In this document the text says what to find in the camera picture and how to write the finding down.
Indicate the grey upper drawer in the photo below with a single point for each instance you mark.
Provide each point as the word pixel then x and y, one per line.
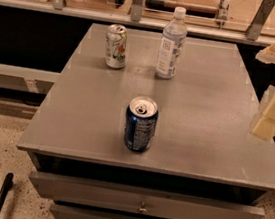
pixel 144 201

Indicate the grey metal rail bracket right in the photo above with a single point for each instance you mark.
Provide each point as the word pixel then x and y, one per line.
pixel 262 14

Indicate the grey drawer cabinet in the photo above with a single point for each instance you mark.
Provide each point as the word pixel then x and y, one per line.
pixel 202 145

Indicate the grey metal rail bracket middle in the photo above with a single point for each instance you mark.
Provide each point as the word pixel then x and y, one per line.
pixel 136 10

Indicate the silver green 7up can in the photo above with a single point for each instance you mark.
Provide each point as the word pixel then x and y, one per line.
pixel 116 37

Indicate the clear plastic water bottle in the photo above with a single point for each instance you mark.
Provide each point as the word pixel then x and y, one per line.
pixel 171 45

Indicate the blue pepsi can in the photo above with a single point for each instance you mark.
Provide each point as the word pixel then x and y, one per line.
pixel 141 119

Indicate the black pole on floor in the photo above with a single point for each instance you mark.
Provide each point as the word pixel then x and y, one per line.
pixel 7 185

